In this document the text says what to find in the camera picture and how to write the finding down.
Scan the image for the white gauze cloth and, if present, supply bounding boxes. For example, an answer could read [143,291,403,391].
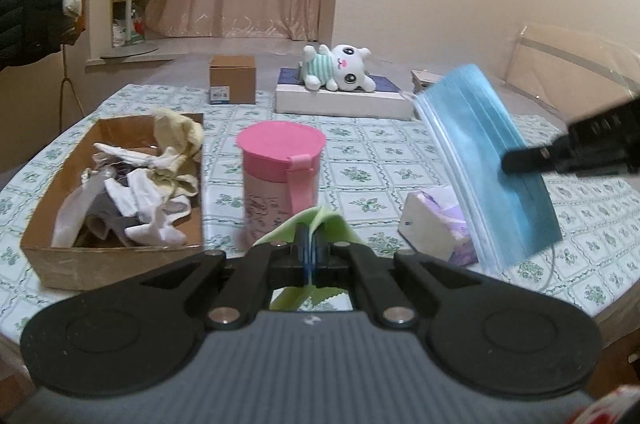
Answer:
[93,142,163,168]

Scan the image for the blue face mask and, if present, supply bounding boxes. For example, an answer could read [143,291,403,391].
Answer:
[413,64,562,274]

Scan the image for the white bunny plush toy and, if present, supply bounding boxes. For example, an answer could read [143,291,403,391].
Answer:
[298,44,376,92]

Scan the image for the white flat box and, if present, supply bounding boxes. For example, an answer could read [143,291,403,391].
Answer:
[274,68,414,121]

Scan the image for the pink Hello Kitty cup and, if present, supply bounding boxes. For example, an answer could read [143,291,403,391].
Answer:
[236,121,326,245]

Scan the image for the small brown cardboard box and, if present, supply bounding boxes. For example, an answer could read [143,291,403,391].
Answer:
[208,54,256,104]

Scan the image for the light green cloth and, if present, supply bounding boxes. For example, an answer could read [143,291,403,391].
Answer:
[254,206,363,311]

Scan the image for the open brown cardboard tray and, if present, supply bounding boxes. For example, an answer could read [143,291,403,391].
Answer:
[21,109,204,291]

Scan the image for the green floral tablecloth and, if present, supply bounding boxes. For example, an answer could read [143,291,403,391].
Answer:
[1,85,639,342]

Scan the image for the stack of books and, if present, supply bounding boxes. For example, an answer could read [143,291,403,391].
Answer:
[411,70,442,94]

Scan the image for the purple tissue pack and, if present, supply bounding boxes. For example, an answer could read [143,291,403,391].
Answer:
[398,186,478,267]

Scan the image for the grey fabric pouch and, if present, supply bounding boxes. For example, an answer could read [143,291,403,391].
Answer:
[85,192,138,246]

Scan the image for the cream knitted socks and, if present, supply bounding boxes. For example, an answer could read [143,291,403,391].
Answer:
[148,109,204,200]

